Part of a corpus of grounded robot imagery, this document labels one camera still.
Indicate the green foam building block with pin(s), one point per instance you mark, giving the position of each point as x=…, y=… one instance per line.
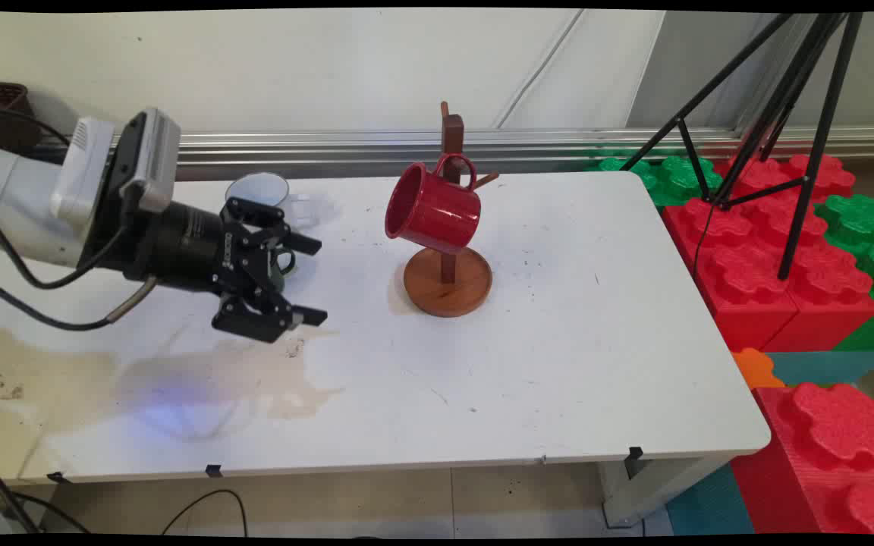
x=672, y=178
x=866, y=227

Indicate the red ceramic mug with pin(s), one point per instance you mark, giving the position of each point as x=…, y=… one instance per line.
x=441, y=216

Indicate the black table edge clip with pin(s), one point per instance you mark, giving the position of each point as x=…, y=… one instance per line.
x=635, y=453
x=57, y=478
x=214, y=471

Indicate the white table leg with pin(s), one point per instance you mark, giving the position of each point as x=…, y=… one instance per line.
x=646, y=489

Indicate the wooden mug tree stand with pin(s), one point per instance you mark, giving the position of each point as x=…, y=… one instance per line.
x=446, y=292

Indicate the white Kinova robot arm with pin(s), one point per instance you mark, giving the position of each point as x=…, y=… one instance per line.
x=16, y=193

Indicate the orange foam piece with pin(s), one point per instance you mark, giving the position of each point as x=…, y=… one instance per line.
x=754, y=368

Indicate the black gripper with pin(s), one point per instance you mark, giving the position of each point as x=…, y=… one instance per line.
x=183, y=246

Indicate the black camera tripod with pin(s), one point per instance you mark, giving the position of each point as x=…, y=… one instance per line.
x=805, y=152

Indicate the dark green mug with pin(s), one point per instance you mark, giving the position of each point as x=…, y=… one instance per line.
x=285, y=265

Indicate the grey white wrist camera box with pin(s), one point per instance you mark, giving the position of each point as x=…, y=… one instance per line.
x=153, y=155

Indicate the white enamel mug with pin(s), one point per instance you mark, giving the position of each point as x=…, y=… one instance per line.
x=259, y=188

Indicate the brown wicker basket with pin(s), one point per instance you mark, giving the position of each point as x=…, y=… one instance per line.
x=1, y=114

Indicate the black camera mounting bracket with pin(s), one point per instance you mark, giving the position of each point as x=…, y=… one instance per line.
x=114, y=227

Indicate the aluminium wall rail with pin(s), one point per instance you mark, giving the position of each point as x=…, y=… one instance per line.
x=331, y=144

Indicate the teal foam block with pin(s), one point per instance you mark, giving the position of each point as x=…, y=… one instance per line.
x=710, y=504
x=824, y=368

